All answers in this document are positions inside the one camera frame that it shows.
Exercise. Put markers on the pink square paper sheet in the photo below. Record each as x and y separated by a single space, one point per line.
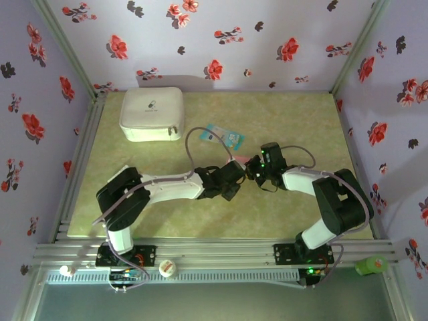
242 157

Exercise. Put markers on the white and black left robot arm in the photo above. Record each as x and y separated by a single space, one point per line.
174 187

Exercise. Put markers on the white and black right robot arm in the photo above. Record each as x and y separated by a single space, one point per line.
297 180

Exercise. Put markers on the blue wipes packet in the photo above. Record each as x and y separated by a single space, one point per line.
234 138

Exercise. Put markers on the white flat packet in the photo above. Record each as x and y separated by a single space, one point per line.
120 170

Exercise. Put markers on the white zip pouch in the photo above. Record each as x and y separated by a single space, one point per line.
150 113

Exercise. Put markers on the green bottle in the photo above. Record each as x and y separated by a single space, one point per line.
371 265

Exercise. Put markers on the small white bottle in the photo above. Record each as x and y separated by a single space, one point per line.
67 270

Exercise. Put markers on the long aluminium frame rail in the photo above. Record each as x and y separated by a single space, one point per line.
214 254

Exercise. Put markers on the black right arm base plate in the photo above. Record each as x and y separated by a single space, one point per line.
284 254

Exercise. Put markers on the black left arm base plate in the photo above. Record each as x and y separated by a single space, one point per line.
147 255

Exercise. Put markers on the aluminium frame post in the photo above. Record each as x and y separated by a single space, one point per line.
68 50
357 47

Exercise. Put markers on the aluminium frame leg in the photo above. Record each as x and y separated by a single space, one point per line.
29 294
398 294

